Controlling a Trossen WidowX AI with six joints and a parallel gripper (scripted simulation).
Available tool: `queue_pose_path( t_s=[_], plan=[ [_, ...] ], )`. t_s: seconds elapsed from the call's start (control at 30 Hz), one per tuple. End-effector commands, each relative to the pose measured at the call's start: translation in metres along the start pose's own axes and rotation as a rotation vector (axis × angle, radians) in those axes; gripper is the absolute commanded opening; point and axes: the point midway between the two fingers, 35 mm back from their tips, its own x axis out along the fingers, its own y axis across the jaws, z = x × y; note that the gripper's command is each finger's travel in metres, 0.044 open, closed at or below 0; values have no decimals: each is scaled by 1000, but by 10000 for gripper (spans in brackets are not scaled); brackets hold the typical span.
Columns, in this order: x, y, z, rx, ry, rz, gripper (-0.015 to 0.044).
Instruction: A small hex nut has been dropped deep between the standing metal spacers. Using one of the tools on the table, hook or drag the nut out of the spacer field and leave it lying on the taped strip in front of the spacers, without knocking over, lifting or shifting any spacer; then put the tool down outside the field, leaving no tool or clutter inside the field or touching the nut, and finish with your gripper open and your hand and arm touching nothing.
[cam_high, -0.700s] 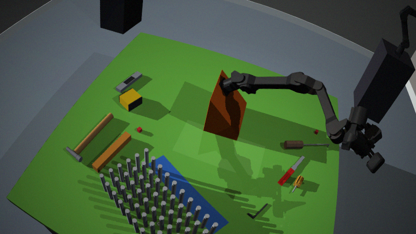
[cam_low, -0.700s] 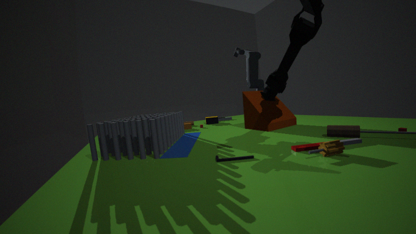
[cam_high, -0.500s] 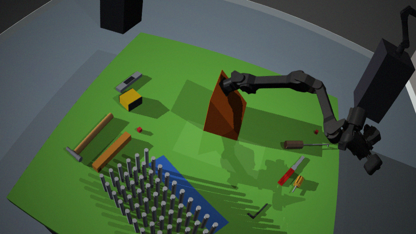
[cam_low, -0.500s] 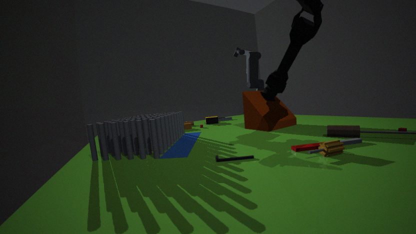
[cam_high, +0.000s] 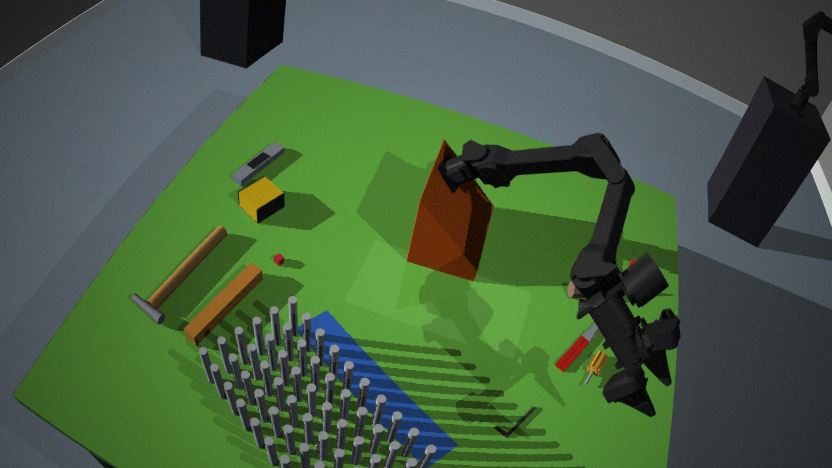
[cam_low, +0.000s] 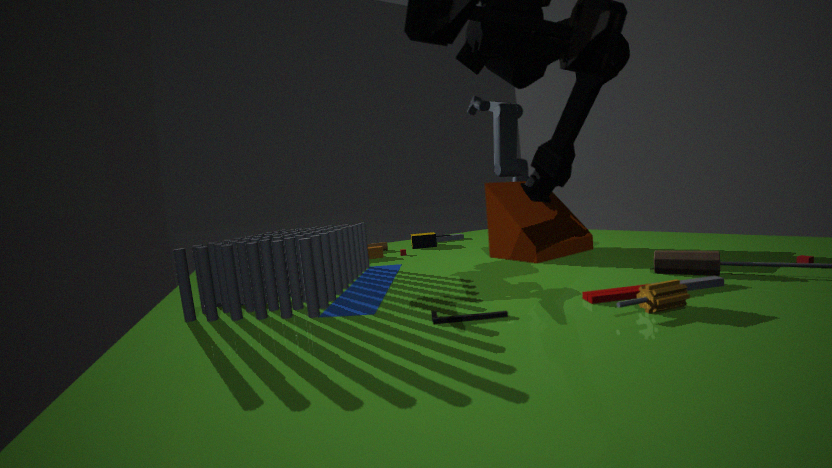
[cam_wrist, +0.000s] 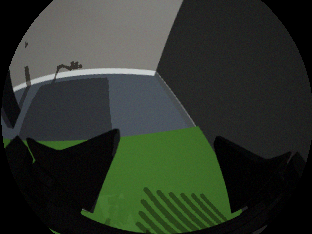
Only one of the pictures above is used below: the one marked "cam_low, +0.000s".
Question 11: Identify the orange rectangular bar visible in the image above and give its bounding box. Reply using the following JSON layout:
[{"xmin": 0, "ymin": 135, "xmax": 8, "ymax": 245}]
[{"xmin": 368, "ymin": 246, "xmax": 384, "ymax": 259}]

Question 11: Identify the blue flat strip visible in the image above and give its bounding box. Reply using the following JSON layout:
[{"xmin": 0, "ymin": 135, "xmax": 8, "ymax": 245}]
[{"xmin": 318, "ymin": 264, "xmax": 402, "ymax": 317}]

